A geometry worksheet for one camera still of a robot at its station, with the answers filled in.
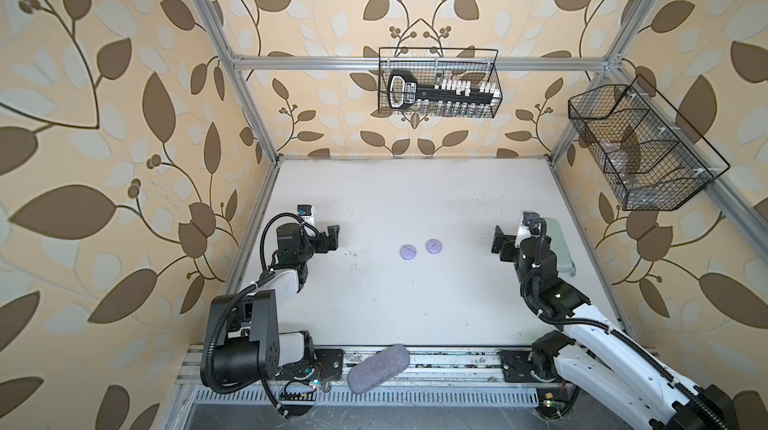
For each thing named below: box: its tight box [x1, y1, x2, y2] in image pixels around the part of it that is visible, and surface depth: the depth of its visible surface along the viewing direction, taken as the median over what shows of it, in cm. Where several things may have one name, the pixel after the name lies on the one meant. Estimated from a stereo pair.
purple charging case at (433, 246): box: [425, 238, 443, 254], surface depth 97 cm
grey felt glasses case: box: [347, 344, 411, 395], surface depth 72 cm
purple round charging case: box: [399, 244, 417, 261], surface depth 96 cm
